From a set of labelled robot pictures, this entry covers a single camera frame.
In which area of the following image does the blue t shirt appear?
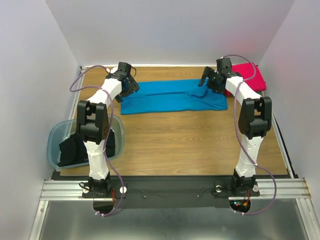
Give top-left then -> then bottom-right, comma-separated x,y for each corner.
120,79 -> 228,115

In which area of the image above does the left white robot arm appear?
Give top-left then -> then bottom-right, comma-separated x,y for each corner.
76,62 -> 140,197

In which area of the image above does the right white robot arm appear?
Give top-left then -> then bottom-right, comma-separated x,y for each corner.
198,55 -> 272,195

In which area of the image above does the folded red t shirt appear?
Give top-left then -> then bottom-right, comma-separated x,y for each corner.
224,63 -> 267,100

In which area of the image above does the clear plastic bin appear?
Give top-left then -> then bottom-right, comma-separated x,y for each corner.
47,115 -> 125,169

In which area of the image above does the black t shirt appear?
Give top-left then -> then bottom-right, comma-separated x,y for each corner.
57,130 -> 116,168

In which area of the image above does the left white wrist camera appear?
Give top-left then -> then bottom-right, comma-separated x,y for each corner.
105,66 -> 119,75

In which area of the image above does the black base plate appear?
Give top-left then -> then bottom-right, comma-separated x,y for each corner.
79,175 -> 260,217

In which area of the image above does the aluminium frame rail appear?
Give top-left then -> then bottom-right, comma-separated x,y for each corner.
29,66 -> 91,240

